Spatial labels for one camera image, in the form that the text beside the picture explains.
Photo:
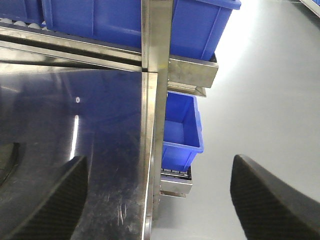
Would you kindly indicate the right blue plastic crate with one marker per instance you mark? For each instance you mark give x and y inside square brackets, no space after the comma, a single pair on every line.
[197,25]

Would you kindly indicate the left blue plastic crate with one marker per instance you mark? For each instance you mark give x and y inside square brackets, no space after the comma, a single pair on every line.
[28,11]

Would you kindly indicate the blue bin under table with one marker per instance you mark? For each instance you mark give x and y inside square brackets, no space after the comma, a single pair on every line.
[183,138]

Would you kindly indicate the grey brake pad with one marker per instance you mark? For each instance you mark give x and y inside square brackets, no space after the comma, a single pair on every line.
[8,157]

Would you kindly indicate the metal shelf with bins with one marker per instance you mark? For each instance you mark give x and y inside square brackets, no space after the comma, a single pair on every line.
[313,6]

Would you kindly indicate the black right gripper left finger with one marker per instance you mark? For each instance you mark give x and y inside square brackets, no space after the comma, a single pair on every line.
[47,215]

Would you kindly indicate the blue plastic crate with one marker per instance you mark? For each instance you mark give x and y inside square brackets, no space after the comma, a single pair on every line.
[28,11]
[197,25]

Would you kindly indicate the white roller conveyor track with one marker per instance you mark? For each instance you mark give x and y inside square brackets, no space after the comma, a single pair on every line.
[23,24]

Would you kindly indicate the stainless steel rack frame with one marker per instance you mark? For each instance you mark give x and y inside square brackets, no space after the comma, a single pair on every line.
[161,72]

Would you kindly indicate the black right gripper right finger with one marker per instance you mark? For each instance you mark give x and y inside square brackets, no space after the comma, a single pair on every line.
[268,208]

